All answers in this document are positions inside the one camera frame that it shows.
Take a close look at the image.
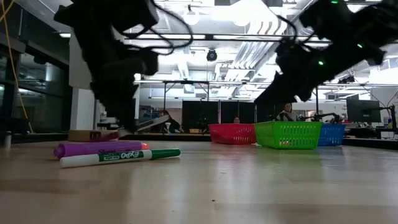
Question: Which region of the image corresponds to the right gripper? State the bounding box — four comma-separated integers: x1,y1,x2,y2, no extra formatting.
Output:
254,39,331,106

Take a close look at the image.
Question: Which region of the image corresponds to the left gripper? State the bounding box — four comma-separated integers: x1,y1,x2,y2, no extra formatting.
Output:
82,46,159,132

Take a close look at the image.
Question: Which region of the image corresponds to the thick purple Sharpie highlighter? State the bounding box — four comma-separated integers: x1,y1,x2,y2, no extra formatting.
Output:
53,140,144,160

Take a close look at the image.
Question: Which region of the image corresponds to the green Expo marker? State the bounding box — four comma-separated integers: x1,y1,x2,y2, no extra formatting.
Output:
59,148,182,169

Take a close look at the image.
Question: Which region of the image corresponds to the red plastic basket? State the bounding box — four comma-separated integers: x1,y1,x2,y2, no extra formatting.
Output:
208,123,257,146

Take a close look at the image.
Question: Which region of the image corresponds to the green plastic basket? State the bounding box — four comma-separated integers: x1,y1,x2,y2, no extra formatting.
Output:
253,121,323,150

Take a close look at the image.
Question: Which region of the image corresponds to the blue plastic basket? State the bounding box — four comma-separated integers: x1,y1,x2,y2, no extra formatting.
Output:
317,123,347,147

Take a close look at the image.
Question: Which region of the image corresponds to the black computer monitor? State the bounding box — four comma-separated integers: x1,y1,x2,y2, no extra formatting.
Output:
346,98,382,123

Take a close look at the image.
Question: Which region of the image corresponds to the yellow pole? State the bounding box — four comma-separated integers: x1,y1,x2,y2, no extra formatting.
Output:
0,0,34,133

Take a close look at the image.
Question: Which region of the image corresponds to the black aluminium table frame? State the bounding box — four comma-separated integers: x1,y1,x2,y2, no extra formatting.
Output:
0,132,398,151

